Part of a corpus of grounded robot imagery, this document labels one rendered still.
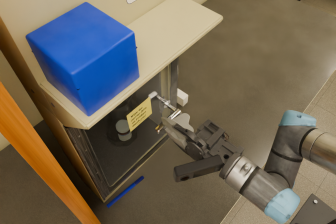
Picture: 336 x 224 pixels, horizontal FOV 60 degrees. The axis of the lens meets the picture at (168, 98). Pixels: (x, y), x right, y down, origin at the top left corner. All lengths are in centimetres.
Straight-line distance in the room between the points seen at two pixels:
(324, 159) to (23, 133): 56
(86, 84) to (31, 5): 12
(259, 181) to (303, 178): 150
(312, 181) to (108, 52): 194
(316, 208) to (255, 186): 145
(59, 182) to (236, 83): 87
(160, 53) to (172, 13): 11
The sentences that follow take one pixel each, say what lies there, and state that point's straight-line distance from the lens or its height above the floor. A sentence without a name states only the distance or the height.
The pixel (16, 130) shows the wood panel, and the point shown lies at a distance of 38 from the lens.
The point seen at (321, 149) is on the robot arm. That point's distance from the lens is 70.
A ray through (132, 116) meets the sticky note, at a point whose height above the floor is 127.
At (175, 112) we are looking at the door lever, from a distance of 77.
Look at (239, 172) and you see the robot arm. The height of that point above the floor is 123.
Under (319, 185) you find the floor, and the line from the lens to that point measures 220.
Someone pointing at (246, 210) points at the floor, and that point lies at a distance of 198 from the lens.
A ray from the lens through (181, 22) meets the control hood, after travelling 54.
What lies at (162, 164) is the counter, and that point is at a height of 94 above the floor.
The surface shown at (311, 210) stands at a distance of 209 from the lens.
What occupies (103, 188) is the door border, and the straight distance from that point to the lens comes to 86.
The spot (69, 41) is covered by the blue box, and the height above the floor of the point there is 160.
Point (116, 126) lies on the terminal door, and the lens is 68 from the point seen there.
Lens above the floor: 184
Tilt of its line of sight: 53 degrees down
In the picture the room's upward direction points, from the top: straight up
